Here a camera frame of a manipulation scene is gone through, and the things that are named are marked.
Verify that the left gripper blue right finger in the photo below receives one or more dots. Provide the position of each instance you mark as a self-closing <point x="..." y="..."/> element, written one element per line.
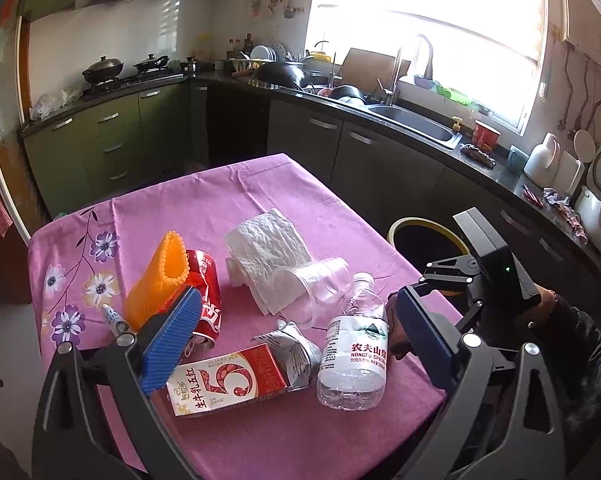
<point x="434" y="340"/>

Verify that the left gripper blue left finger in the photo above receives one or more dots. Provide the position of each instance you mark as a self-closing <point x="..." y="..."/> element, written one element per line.
<point x="174" y="329"/>

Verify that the white toothpaste tube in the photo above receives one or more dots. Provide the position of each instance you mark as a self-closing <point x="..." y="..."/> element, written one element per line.
<point x="115" y="322"/>

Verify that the orange foam net sleeve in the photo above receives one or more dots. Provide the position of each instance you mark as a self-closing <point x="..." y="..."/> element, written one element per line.
<point x="164" y="275"/>

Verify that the clear plastic water bottle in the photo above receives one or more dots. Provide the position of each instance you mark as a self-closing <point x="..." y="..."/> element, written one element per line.
<point x="352" y="373"/>

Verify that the crushed red cola can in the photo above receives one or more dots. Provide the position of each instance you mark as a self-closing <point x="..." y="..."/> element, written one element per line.
<point x="203" y="276"/>

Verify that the red white milk carton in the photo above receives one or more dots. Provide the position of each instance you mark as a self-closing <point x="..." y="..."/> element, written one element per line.
<point x="223" y="382"/>

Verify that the clear plastic cup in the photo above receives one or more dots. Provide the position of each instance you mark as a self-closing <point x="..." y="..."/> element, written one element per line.
<point x="300" y="294"/>

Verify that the silver snack wrapper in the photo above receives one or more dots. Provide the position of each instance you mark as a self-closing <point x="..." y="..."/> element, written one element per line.
<point x="298" y="358"/>

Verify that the white paper tissue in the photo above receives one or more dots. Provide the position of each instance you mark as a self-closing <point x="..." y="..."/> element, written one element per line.
<point x="257" y="248"/>

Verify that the yellow rimmed trash bin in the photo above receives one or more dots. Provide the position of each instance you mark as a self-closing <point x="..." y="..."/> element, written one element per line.
<point x="421" y="241"/>

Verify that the person's right hand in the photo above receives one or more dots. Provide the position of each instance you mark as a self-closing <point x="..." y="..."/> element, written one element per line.
<point x="499" y="329"/>

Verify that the pink floral tablecloth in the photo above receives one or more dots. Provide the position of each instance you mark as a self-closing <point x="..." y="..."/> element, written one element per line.
<point x="84" y="261"/>

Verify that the white rice cooker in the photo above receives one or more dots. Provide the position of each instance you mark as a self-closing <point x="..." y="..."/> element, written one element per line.
<point x="588" y="207"/>

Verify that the white jug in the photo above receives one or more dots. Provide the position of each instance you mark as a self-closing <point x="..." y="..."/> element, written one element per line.
<point x="543" y="162"/>

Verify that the red cup on counter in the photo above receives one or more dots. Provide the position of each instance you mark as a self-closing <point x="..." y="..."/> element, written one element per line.
<point x="484" y="137"/>

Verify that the steel sink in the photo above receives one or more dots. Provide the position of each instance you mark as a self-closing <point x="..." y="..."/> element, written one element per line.
<point x="417" y="124"/>

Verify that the steel faucet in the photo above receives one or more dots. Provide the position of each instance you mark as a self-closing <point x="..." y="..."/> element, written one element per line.
<point x="389" y="90"/>

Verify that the green lower cabinets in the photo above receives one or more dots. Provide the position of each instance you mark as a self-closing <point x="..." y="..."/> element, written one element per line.
<point x="117" y="142"/>

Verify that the wooden cutting board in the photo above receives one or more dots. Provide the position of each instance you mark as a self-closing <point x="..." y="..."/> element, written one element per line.
<point x="361" y="69"/>

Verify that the black wok on stove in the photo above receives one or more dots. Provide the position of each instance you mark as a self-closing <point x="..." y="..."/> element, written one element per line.
<point x="105" y="70"/>

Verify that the black lidded pan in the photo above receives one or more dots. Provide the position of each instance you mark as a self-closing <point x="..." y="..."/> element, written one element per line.
<point x="152" y="63"/>

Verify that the large black wok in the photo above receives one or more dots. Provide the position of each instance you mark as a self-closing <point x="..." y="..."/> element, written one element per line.
<point x="281" y="74"/>

